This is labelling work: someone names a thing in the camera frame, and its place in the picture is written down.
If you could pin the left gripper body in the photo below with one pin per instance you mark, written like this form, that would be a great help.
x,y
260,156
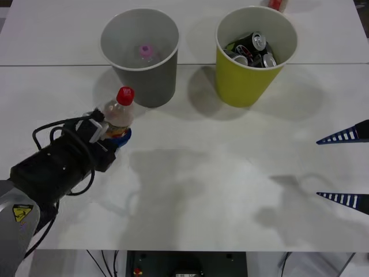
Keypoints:
x,y
101,157

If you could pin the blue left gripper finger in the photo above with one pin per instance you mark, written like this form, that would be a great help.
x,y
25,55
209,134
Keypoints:
x,y
123,140

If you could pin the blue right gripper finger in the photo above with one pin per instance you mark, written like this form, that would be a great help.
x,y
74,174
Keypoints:
x,y
343,135
343,199

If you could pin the clear bottle red cap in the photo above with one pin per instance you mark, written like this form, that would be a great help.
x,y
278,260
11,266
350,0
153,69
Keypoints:
x,y
118,114

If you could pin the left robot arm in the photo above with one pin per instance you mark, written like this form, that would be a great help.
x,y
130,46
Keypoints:
x,y
43,173

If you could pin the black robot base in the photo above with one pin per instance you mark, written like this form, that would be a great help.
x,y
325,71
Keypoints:
x,y
184,264

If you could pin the grey plastic bin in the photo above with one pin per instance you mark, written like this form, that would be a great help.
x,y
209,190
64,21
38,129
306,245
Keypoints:
x,y
157,83

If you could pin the clear bottle pink cap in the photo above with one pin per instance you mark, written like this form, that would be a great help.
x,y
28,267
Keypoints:
x,y
146,52

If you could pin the silver-topped drink can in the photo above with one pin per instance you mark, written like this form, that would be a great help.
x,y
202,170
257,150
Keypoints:
x,y
238,59
269,60

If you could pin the yellow-green plastic bin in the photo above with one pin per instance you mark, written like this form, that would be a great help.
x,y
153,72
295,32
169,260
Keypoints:
x,y
245,85

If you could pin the black drink can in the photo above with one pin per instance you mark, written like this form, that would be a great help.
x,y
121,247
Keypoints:
x,y
258,39

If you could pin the black can red print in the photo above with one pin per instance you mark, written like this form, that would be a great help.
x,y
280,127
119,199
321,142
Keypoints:
x,y
244,51

